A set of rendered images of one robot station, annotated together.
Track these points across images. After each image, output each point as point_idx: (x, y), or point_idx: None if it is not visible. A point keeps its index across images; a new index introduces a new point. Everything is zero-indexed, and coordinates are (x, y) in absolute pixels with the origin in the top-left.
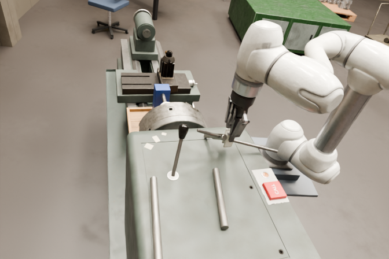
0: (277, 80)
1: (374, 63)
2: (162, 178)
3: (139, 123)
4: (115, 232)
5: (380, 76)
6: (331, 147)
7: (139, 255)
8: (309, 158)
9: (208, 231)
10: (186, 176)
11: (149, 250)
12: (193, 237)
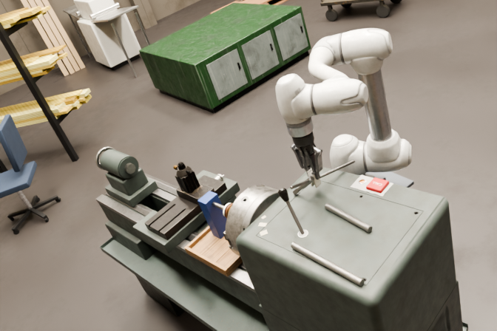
0: (322, 106)
1: (363, 47)
2: (298, 241)
3: (226, 236)
4: None
5: (373, 52)
6: (387, 129)
7: (336, 287)
8: (380, 153)
9: (362, 240)
10: (311, 226)
11: (339, 278)
12: (357, 251)
